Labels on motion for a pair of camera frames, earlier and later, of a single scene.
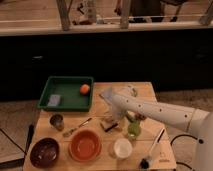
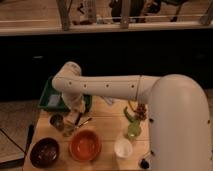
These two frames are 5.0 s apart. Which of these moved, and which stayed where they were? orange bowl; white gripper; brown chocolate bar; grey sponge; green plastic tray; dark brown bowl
Moved: brown chocolate bar; white gripper
Stayed: green plastic tray; dark brown bowl; grey sponge; orange bowl
